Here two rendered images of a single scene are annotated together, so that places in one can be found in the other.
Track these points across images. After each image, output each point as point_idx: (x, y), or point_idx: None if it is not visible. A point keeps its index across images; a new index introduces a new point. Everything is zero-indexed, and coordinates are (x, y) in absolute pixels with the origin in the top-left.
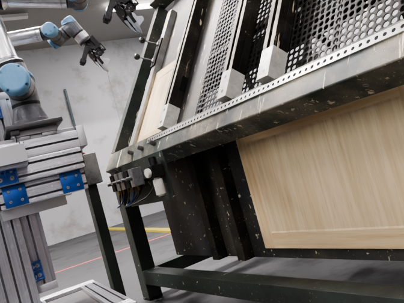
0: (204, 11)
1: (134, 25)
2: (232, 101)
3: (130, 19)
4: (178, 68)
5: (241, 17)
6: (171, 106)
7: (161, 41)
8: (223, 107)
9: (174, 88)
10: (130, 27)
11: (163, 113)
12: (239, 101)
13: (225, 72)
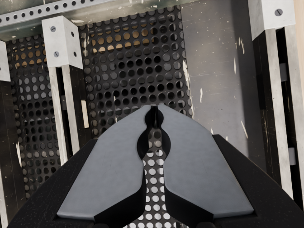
0: None
1: (120, 128)
2: (33, 14)
3: (95, 172)
4: (273, 121)
5: (64, 160)
6: (259, 28)
7: None
8: (51, 6)
9: (267, 69)
10: (206, 135)
11: (273, 3)
12: (16, 12)
13: (59, 62)
